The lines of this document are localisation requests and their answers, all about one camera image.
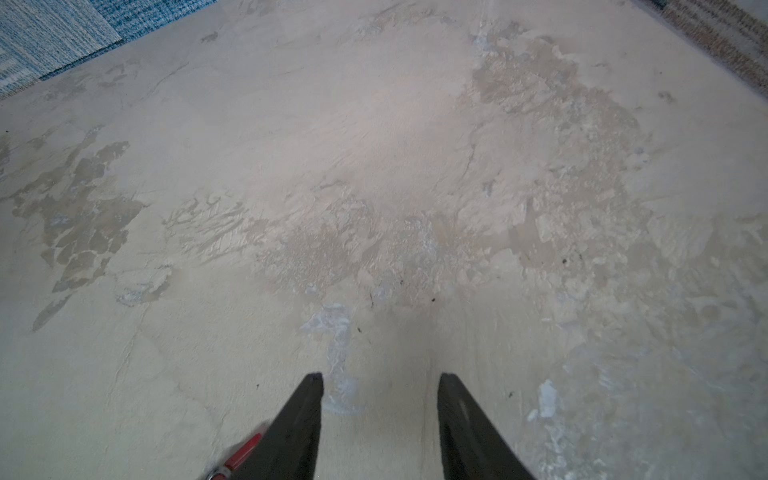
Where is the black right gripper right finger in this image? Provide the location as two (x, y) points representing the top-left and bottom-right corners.
(437, 373), (534, 480)

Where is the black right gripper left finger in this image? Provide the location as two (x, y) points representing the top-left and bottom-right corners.
(230, 372), (324, 480)

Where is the red silver swivel usb drive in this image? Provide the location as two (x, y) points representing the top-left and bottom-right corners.
(205, 432), (263, 480)

